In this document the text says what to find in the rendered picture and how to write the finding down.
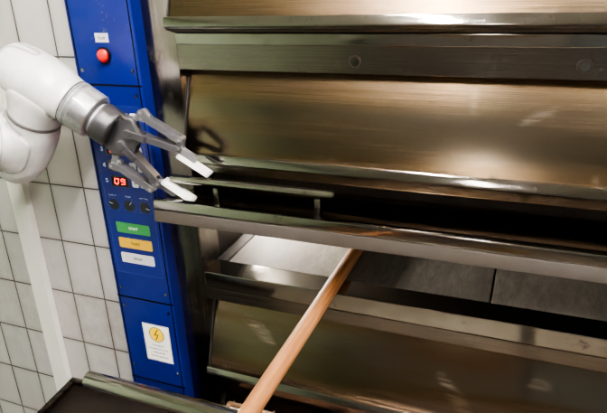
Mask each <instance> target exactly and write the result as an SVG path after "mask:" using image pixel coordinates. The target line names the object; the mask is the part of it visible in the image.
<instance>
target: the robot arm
mask: <svg viewBox="0 0 607 413"><path fill-rule="evenodd" d="M0 87H1V88H2V89H3V90H5V91H6V93H5V96H6V101H7V108H5V109H3V110H1V111H0V177H2V178H3V179H4V180H6V181H7V182H10V183H28V182H31V181H32V180H34V179H36V178H37V177H38V176H39V175H41V174H42V172H43V171H44V170H45V169H46V167H47V166H48V164H49V162H50V161H51V159H52V156H53V154H54V152H55V150H56V147H57V144H58V142H59V138H60V135H61V125H64V126H65V127H67V128H69V129H71V130H72V131H74V132H75V133H77V134H78V135H80V136H88V137H90V138H91V139H93V140H94V141H96V142H97V143H99V144H100V145H102V146H104V147H106V148H107V149H108V150H109V152H110V153H111V154H112V159H111V163H109V164H108V168H109V169H112V170H115V171H119V172H120V173H121V174H123V175H124V176H126V177H127V178H129V179H130V180H131V181H133V182H134V183H136V184H138V185H139V186H140V187H142V188H143V189H145V190H146V191H148V192H153V191H155V190H156V189H158V188H159V189H162V190H163V191H165V192H167V193H168V194H170V195H171V196H175V195H176V194H177V195H178V196H180V197H181V198H183V199H184V200H185V201H193V202H194V201H195V200H196V199H197V198H198V197H197V196H196V195H194V194H193V193H191V192H189V191H188V190H186V189H185V188H183V187H182V186H180V185H179V184H178V183H171V182H170V180H169V177H167V178H165V179H164V178H163V177H162V176H161V175H160V174H159V173H158V172H157V171H156V170H155V169H154V168H153V167H152V166H151V165H150V163H149V162H148V161H147V160H146V159H145V158H144V157H143V155H142V153H141V152H140V151H139V148H140V145H141V144H142V143H147V144H149V145H154V146H157V147H160V148H162V149H165V150H168V151H171V152H174V153H176V155H177V154H178V155H177V156H176V158H177V159H179V160H180V161H182V162H183V163H185V164H187V165H188V166H189V167H190V168H192V169H193V170H195V171H196V172H198V173H199V174H201V175H203V176H205V177H206V178H208V177H209V176H210V175H212V173H213V171H211V169H209V168H208V167H206V166H205V165H203V164H201V163H200V162H198V161H197V160H198V158H199V157H198V156H197V155H196V154H194V153H193V152H191V151H190V150H188V149H187V148H186V147H185V146H184V143H185V140H186V136H185V135H183V134H182V133H180V132H178V131H177V130H175V129H173V128H172V127H170V126H168V125H166V124H165V123H164V122H163V121H161V120H159V119H158V118H156V117H154V116H153V115H152V114H151V113H150V111H149V110H148V109H147V108H142V109H139V110H137V113H136V114H135V115H134V116H129V115H127V114H126V113H125V112H123V111H122V110H120V109H119V108H117V107H115V106H114V105H112V104H110V100H109V98H108V97H107V96H106V95H104V94H103V93H101V92H100V91H98V90H97V89H95V88H93V87H92V86H91V85H90V84H88V83H86V82H85V81H84V80H82V79H81V78H80V77H79V76H78V74H77V73H76V72H75V71H74V70H73V69H72V68H70V67H69V66H68V65H66V64H65V63H63V62H62V61H60V60H59V59H57V58H55V57H54V56H52V55H50V54H49V53H48V52H45V51H42V50H40V49H38V48H36V47H34V46H32V45H30V44H27V43H24V42H14V43H10V44H7V45H6V46H5V47H3V48H2V49H1V50H0ZM138 120H139V121H140V122H145V123H146V124H147V125H148V126H150V127H152V128H153V129H155V130H157V131H158V132H160V133H161V134H163V135H165V136H167V137H169V138H170V139H172V141H170V140H167V139H164V138H161V137H159V136H154V135H152V134H151V133H148V132H145V131H143V130H142V128H141V126H140V124H139V122H138ZM173 141H174V142H173ZM175 142H176V143H175ZM120 155H125V156H126V157H127V158H128V159H129V160H130V161H131V162H133V163H134V164H135V165H136V166H137V167H138V168H139V169H140V170H141V171H142V173H143V174H141V173H139V172H138V171H137V170H136V169H135V168H133V167H132V166H130V165H129V164H126V163H124V160H123V159H121V158H120V157H119V156H120ZM145 176H146V177H145Z"/></svg>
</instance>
